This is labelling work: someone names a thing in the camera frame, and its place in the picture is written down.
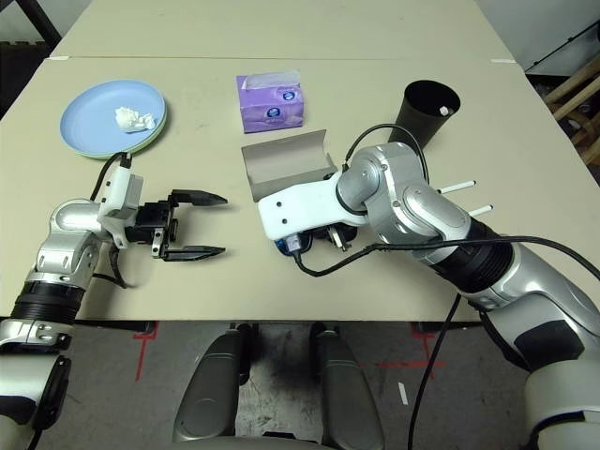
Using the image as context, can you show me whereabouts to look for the wooden stool frame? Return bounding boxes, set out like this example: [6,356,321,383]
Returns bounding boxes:
[546,58,600,165]

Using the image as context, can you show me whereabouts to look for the black plastic cup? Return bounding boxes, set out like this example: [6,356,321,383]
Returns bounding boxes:
[387,80,462,149]

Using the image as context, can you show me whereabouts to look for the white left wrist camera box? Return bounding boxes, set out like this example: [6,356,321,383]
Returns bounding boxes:
[97,161,144,248]

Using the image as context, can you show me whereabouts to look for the grey left robot leg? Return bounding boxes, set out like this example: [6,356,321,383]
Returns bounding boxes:
[172,322,257,444]

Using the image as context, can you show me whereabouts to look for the grey glasses case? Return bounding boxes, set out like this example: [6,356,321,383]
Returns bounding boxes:
[240,129,339,203]

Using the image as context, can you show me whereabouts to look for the purple tissue box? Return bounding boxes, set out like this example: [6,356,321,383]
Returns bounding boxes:
[235,69,307,136]

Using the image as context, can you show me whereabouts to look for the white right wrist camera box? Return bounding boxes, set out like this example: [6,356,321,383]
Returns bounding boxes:
[258,172,369,241]

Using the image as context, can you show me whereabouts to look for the white marker black cap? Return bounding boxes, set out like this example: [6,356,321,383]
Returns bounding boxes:
[438,179,477,194]

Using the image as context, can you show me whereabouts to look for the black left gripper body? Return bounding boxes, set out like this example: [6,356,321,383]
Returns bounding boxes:
[126,199,178,258]

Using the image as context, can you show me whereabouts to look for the red floor tape cross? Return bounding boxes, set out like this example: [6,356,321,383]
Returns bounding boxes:
[377,322,446,376]

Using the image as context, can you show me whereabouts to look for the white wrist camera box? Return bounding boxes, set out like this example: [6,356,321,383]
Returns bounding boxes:
[97,161,144,248]
[258,172,369,241]

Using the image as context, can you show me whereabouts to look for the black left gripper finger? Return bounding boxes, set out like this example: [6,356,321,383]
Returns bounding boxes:
[161,247,228,262]
[170,189,229,208]

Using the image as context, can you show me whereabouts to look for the black-framed side desk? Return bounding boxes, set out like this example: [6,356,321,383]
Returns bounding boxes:
[22,0,62,43]

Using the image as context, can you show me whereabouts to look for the blue plastic plate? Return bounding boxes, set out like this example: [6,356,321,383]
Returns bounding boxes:
[59,79,168,158]

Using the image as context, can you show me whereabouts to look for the black foam floor mat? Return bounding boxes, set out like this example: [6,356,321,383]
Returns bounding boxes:
[0,40,51,118]

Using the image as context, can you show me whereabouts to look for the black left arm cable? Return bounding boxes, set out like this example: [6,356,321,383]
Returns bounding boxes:
[88,152,140,290]

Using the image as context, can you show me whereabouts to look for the white tissue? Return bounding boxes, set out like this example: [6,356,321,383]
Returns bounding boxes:
[114,106,158,135]

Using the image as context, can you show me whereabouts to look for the thin black stand rod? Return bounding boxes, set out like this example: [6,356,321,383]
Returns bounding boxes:
[524,22,600,71]

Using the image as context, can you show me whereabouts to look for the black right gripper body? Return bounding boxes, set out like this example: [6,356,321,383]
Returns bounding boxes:
[308,225,360,249]

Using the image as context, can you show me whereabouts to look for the green plastic plate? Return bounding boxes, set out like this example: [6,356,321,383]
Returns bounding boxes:
[79,110,169,162]

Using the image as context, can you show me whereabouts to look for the red floor tape corner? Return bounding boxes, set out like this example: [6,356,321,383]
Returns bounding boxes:
[133,322,158,381]

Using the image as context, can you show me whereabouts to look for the grey right robot leg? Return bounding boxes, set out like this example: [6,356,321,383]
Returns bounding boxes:
[309,322,383,450]

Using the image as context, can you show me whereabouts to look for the grey robot leg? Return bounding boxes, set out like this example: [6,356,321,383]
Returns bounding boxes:
[309,322,383,450]
[172,322,257,444]

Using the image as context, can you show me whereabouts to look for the black sunglasses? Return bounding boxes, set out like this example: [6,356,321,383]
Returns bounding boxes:
[274,227,329,258]

